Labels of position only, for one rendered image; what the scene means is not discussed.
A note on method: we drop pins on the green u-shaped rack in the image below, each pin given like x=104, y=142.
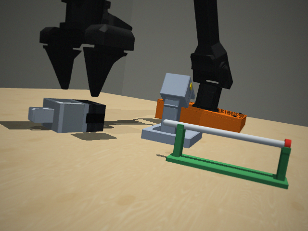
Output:
x=277, y=180

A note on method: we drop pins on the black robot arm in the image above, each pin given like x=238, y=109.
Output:
x=209, y=61

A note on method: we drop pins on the grey pin with red head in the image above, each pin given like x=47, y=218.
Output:
x=230, y=134

